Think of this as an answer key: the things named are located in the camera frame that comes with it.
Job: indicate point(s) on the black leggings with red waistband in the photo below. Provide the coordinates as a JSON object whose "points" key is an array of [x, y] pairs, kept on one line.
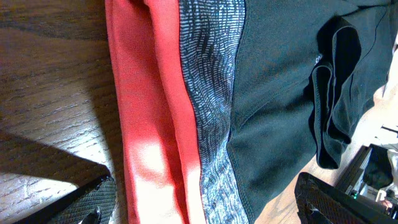
{"points": [[222, 103]]}

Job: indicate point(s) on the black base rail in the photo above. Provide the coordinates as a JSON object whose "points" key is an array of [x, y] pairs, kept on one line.
{"points": [[371, 179]]}

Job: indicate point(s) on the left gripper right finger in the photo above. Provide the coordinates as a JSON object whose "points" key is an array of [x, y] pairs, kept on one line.
{"points": [[318, 202]]}

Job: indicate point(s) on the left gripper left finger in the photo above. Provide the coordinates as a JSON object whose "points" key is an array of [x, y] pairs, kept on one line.
{"points": [[92, 203]]}

